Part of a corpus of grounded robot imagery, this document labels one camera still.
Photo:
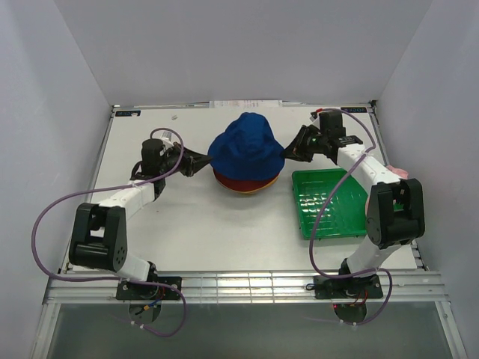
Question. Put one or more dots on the pink bucket hat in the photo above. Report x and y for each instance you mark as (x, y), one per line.
(398, 171)

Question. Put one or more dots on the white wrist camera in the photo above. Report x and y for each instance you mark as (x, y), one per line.
(166, 137)
(314, 115)

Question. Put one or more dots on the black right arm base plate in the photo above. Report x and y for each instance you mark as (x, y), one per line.
(354, 287)

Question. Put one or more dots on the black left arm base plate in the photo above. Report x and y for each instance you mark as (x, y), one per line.
(149, 288)

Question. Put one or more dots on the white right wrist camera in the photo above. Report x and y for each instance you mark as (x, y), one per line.
(314, 115)

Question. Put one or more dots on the aluminium front rail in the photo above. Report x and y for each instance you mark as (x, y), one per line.
(268, 287)

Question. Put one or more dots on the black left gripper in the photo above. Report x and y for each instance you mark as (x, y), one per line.
(198, 161)

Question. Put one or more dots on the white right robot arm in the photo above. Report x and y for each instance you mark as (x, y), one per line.
(395, 208)

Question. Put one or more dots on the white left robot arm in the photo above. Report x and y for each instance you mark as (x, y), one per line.
(99, 238)

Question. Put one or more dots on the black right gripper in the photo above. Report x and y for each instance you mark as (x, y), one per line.
(293, 152)

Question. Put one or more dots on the dark red bucket hat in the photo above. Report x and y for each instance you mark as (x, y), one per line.
(245, 183)

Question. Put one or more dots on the blue bucket hat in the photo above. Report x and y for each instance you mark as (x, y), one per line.
(247, 150)

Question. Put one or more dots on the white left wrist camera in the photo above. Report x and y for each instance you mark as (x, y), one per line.
(166, 137)

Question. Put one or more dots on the yellow bucket hat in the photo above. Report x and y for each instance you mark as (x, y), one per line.
(250, 190)

